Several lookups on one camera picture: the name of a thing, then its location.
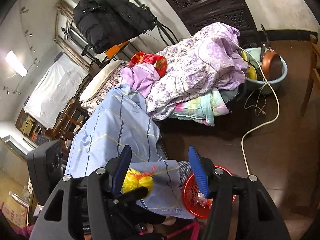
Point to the cream pillow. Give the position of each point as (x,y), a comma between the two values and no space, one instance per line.
(99,80)

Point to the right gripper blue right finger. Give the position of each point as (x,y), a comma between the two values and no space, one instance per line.
(198,168)

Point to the yellow yarn pompom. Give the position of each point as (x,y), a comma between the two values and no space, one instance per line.
(135,179)

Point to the ceiling lamp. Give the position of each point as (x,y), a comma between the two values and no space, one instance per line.
(13,61)

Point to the copper pan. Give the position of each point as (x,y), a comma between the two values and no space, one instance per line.
(271,63)

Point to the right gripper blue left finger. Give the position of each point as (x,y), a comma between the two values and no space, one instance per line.
(118,169)

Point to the wooden armchair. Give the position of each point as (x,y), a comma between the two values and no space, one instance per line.
(72,116)

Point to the blue striped bed sheet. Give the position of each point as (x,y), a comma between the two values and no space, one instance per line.
(120,120)

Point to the purple floral blanket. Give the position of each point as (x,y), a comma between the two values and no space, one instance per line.
(206,60)

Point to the carved painted screen panel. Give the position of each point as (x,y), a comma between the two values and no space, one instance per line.
(196,14)

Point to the red trash basket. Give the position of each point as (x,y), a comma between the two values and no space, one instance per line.
(194,201)

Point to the light blue basin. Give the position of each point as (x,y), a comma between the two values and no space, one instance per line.
(253,60)

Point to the black hanging jacket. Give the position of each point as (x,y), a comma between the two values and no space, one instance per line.
(106,23)

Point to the lilac garment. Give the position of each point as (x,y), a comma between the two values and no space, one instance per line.
(140,77)

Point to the red blanket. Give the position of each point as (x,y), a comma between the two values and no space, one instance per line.
(159,62)

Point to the white covered shelf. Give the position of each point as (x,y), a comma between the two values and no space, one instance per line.
(55,90)

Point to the bookshelf with boxes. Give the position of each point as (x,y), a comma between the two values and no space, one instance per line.
(32,129)

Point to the orange box on stand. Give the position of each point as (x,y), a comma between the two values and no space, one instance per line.
(115,50)

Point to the floral folded quilt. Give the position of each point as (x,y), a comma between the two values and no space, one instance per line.
(111,82)

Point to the pastel tie-dye quilt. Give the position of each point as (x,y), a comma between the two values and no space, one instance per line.
(202,109)

